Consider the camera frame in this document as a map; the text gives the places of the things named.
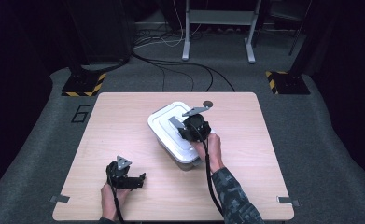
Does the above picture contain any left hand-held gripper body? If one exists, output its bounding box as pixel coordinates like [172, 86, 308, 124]
[105, 154, 133, 189]

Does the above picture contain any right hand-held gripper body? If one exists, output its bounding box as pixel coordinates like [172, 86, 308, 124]
[181, 105, 214, 144]

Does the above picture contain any white storage box lid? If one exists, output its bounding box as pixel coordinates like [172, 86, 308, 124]
[147, 101, 218, 165]

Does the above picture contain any clear brown storage box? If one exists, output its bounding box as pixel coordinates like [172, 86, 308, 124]
[152, 105, 204, 172]

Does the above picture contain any person's left hand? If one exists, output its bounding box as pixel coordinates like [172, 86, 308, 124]
[100, 183, 132, 222]

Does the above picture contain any person's right hand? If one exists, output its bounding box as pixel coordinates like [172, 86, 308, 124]
[190, 133, 226, 175]

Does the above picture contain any dark cabinet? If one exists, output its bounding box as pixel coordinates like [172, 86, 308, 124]
[63, 0, 135, 68]

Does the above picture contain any black metal stand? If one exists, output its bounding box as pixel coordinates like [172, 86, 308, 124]
[287, 0, 316, 76]

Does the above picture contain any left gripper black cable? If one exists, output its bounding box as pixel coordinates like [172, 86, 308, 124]
[106, 169, 126, 224]

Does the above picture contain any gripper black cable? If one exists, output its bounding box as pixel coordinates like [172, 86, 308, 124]
[106, 169, 126, 224]
[192, 122, 225, 217]

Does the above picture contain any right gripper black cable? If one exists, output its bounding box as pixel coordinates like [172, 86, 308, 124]
[192, 122, 225, 217]

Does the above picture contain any short black floor cable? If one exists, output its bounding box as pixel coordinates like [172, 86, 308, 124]
[151, 62, 167, 92]

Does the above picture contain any long black floor cable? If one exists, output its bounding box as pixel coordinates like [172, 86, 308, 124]
[131, 50, 236, 92]

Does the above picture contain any grey table edge bracket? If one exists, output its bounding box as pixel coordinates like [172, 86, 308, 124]
[277, 196, 302, 207]
[49, 194, 71, 204]

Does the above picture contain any white floor cable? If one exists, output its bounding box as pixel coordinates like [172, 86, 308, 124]
[133, 0, 203, 50]

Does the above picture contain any black yellow striped base plate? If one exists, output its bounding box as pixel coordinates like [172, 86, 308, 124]
[265, 70, 312, 95]
[61, 72, 107, 97]

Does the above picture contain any white metal desk frame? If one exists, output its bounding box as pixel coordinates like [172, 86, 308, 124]
[181, 0, 264, 64]

